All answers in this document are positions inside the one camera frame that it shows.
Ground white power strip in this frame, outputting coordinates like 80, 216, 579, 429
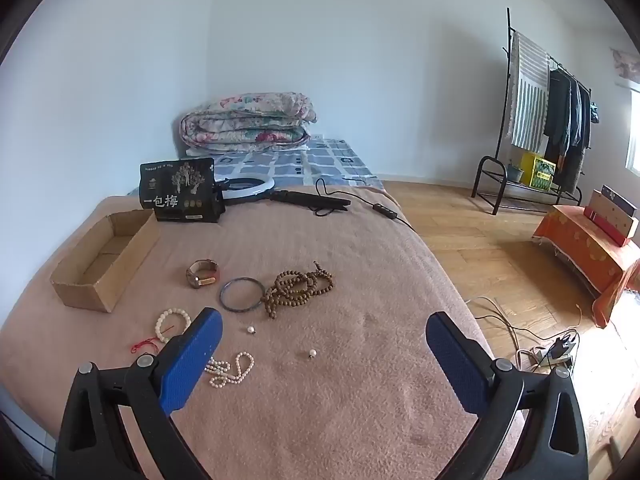
530, 337, 576, 367

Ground white bead bracelet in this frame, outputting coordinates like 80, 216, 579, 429
155, 308, 193, 345

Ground floral curtain valance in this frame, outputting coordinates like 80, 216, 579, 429
610, 47, 640, 81

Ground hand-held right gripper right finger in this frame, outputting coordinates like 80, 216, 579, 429
425, 311, 590, 480

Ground black metal clothes rack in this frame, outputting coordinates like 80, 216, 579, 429
471, 7, 601, 217

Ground red strap wristwatch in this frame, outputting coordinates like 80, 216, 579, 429
186, 259, 222, 289

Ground orange cloth covered table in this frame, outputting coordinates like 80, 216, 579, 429
532, 205, 640, 329

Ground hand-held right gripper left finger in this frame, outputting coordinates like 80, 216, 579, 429
57, 307, 223, 480

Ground brown wooden bead necklace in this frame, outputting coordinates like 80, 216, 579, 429
262, 260, 335, 320

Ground floor cables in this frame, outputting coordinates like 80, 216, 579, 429
467, 297, 583, 373

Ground red string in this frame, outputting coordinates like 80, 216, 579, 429
131, 326, 176, 355

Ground white ring light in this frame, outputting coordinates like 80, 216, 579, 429
215, 176, 277, 204

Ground dark hanging clothes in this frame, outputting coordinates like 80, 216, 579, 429
542, 67, 593, 193

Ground black cable with switch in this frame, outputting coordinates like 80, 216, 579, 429
314, 177, 416, 233

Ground folded floral quilt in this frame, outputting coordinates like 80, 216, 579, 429
180, 92, 318, 151

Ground yellow crate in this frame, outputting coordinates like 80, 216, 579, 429
520, 151, 557, 191

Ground dark metal bangle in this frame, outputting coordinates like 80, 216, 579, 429
219, 276, 266, 313

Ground black snack bag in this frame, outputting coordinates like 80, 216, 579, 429
138, 157, 223, 223

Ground pearl necklace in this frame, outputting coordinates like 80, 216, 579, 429
204, 351, 254, 388

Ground dark blue box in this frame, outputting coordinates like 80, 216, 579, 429
600, 185, 640, 218

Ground black folded tripod stand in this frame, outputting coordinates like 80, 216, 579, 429
270, 190, 352, 212

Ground striped hanging towel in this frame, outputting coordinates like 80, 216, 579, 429
509, 31, 552, 152

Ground cardboard box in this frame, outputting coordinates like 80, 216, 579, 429
50, 208, 161, 313

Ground window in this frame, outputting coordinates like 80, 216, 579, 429
622, 80, 640, 176

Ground beige and red box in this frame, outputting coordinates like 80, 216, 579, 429
585, 190, 640, 247

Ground blue checkered bed sheet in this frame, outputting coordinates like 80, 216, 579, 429
185, 137, 386, 193

